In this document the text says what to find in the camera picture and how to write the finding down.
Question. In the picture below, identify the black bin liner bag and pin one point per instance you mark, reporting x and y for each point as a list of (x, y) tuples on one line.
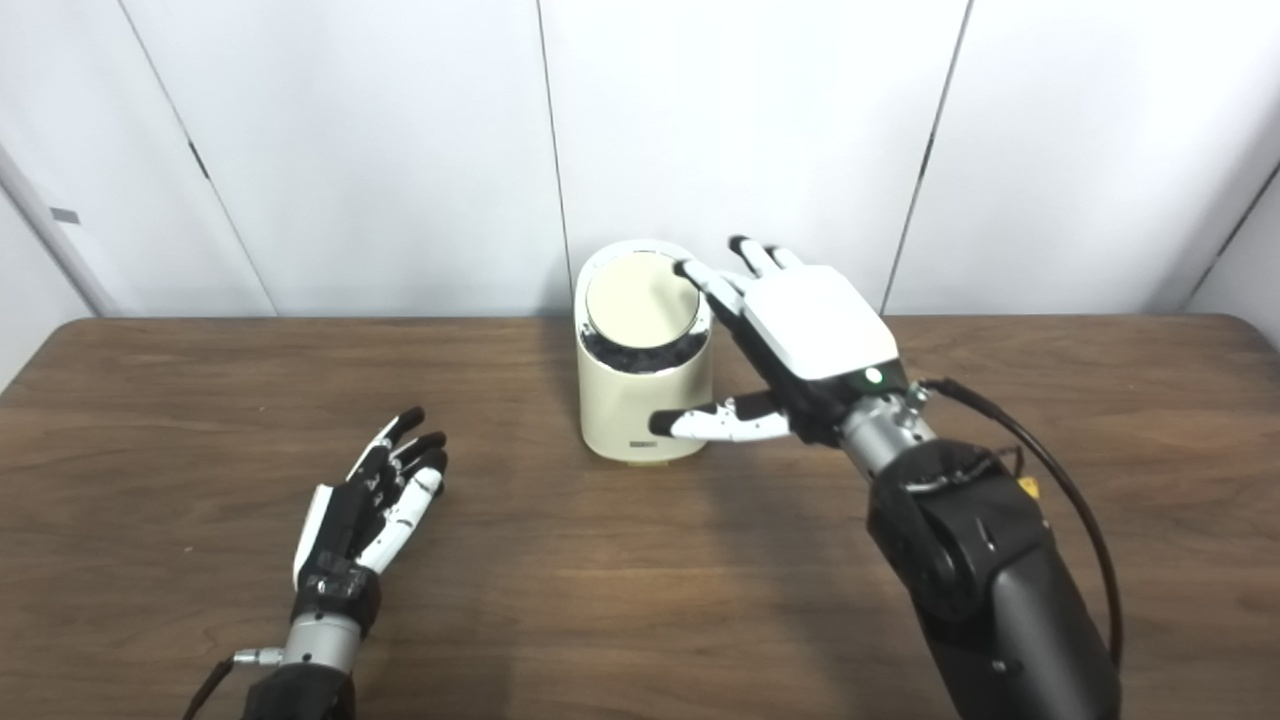
[(640, 358)]

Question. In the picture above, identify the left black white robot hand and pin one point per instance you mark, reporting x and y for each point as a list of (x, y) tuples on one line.
[(345, 540)]

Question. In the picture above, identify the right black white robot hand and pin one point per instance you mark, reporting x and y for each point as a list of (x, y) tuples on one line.
[(820, 330)]

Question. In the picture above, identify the small grey wall tag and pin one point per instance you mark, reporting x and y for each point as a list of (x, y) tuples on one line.
[(65, 215)]

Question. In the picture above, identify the cream-colored bin body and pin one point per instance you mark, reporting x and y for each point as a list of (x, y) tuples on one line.
[(640, 410)]

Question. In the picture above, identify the cream round bin lid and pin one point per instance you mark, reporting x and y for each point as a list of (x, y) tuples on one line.
[(640, 300)]

